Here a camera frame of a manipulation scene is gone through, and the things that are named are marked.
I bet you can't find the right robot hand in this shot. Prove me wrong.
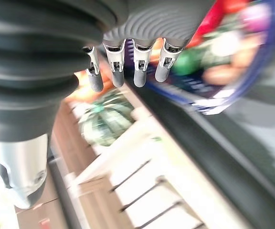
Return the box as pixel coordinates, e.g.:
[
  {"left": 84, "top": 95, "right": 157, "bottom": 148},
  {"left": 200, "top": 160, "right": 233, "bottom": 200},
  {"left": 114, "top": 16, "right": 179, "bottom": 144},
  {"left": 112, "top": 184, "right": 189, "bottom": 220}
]
[{"left": 0, "top": 0, "right": 217, "bottom": 210}]

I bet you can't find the blue shopping basket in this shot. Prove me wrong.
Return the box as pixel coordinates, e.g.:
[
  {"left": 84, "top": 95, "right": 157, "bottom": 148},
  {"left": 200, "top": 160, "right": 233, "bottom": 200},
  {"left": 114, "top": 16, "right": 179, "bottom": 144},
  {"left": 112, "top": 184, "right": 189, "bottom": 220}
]
[{"left": 124, "top": 0, "right": 275, "bottom": 116}]

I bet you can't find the striped green watermelon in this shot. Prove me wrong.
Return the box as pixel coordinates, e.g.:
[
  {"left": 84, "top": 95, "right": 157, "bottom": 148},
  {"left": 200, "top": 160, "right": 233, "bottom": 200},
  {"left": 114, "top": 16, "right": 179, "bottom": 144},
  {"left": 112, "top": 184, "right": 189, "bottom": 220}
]
[{"left": 78, "top": 91, "right": 136, "bottom": 147}]

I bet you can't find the green round fruit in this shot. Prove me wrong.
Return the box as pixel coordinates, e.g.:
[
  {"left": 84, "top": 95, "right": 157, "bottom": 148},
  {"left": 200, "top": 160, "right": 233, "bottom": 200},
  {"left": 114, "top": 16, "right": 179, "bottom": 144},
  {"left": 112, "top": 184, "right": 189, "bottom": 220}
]
[{"left": 172, "top": 52, "right": 201, "bottom": 76}]

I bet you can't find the white display shelf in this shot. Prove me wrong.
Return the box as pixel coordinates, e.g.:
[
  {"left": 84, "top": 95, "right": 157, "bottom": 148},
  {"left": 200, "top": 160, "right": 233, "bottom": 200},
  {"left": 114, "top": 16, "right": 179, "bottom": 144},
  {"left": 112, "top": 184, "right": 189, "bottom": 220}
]
[{"left": 74, "top": 83, "right": 250, "bottom": 229}]

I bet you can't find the red fruit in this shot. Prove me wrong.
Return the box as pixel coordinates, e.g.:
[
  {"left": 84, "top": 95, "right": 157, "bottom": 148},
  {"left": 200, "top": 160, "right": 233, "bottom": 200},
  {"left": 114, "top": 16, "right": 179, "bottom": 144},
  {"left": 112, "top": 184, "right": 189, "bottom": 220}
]
[{"left": 189, "top": 0, "right": 251, "bottom": 47}]

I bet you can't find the orange peach fruit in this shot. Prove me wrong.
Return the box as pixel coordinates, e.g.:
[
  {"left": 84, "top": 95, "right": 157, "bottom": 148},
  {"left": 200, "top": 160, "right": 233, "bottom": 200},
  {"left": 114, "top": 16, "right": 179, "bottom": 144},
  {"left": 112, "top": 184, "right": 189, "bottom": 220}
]
[{"left": 202, "top": 63, "right": 242, "bottom": 87}]

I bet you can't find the green white leafy vegetable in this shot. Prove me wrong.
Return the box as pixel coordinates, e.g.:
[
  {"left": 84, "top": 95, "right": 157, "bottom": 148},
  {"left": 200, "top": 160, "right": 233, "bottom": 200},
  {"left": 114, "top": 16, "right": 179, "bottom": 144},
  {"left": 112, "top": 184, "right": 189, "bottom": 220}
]
[{"left": 199, "top": 30, "right": 249, "bottom": 69}]

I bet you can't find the purple vegetable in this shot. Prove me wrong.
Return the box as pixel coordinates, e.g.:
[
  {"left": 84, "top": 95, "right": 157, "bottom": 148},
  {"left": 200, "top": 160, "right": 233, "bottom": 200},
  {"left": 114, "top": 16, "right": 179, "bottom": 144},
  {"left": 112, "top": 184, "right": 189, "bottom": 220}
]
[{"left": 240, "top": 2, "right": 272, "bottom": 34}]

